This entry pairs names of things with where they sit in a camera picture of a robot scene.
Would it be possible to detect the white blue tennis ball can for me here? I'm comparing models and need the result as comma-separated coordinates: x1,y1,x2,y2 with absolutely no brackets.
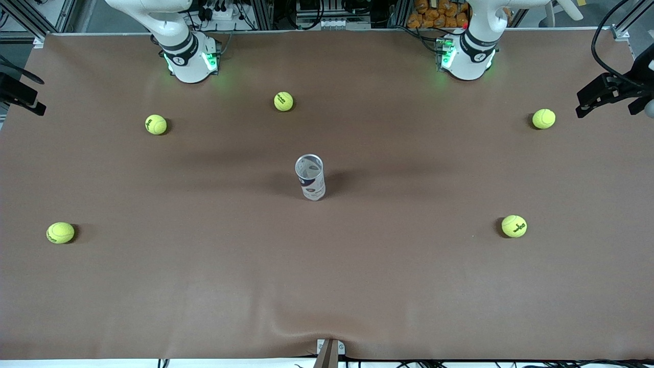
295,154,326,201

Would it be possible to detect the yellow Wilson 3 tennis ball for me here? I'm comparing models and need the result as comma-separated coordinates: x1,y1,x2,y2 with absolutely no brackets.
501,215,528,238

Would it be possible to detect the pile of orange bags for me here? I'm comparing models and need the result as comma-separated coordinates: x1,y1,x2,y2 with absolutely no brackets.
407,0,471,29

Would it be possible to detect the white power strip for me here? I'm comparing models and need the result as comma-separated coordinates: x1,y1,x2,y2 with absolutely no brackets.
202,4,241,21

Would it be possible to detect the brown table mat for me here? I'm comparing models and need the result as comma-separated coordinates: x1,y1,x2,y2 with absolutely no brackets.
0,30,654,361

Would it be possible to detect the grey metal mat clamp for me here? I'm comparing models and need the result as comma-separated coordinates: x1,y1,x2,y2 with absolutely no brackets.
317,338,346,368

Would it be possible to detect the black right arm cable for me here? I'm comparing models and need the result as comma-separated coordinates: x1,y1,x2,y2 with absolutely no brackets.
0,54,45,85

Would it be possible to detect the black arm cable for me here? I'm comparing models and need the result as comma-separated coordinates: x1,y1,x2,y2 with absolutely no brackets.
0,54,45,85
591,0,639,78

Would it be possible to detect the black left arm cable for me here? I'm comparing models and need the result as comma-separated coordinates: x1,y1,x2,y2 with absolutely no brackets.
591,0,639,78

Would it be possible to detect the aluminium frame corner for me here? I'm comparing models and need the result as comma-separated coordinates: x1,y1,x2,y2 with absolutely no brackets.
611,0,654,41
0,0,77,44

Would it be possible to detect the aluminium frame post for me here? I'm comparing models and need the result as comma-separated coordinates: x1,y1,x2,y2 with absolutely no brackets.
250,0,274,30
389,0,412,29

